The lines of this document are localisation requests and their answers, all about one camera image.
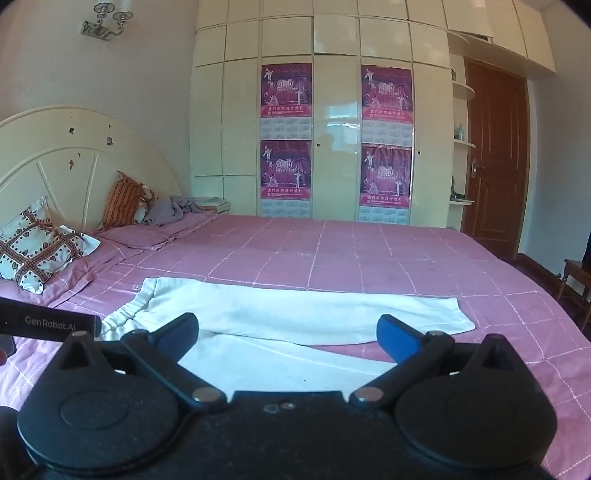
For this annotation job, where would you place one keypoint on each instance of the dark wooden chair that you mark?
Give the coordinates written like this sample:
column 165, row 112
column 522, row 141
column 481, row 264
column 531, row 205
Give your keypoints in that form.
column 577, row 277

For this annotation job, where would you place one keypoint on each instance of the stack of books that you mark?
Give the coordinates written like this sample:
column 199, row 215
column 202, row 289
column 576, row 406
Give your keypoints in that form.
column 212, row 204

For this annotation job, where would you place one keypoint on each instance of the silver wall lamp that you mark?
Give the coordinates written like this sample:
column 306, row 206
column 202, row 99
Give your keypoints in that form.
column 108, row 18

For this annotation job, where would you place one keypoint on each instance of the cream corner shelf unit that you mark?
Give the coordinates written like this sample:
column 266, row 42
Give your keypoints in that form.
column 461, row 92

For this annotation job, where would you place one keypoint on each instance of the brown wooden door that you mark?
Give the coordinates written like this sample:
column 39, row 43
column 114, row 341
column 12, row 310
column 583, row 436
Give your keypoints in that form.
column 496, row 152

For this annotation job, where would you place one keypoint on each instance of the pink checked bed sheet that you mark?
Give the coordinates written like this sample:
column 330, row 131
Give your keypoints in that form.
column 369, row 258

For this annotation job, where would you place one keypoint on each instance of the white pants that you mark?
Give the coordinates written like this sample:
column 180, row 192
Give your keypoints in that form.
column 277, row 314

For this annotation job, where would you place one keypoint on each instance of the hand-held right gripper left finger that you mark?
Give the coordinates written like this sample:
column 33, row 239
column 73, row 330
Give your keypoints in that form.
column 180, row 333

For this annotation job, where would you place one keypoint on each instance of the cream glossy wardrobe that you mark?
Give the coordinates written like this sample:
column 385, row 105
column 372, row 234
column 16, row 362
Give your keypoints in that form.
column 337, row 92

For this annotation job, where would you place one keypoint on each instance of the cream wooden headboard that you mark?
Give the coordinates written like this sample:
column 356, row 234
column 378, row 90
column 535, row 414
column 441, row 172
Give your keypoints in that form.
column 69, row 152

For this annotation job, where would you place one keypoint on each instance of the grey crumpled cloth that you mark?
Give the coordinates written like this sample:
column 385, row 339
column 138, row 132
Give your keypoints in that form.
column 171, row 210

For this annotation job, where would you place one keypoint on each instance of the orange patterned pillow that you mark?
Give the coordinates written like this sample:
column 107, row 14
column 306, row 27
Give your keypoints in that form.
column 122, row 203

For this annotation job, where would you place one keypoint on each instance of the pink checked pillow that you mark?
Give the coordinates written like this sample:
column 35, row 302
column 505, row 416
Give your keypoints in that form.
column 147, row 235

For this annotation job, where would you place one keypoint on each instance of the small bottle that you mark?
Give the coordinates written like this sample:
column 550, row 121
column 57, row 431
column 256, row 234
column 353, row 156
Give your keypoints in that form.
column 459, row 131

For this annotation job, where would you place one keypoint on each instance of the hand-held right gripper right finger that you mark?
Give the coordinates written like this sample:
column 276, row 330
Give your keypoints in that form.
column 396, row 337

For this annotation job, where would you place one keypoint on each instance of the purple wall poster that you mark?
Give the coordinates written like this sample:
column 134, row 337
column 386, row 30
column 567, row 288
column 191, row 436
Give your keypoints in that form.
column 385, row 182
column 286, row 97
column 387, row 99
column 286, row 180

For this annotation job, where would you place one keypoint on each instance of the white heart patterned pillow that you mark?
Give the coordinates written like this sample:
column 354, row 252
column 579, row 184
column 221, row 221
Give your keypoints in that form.
column 37, row 249

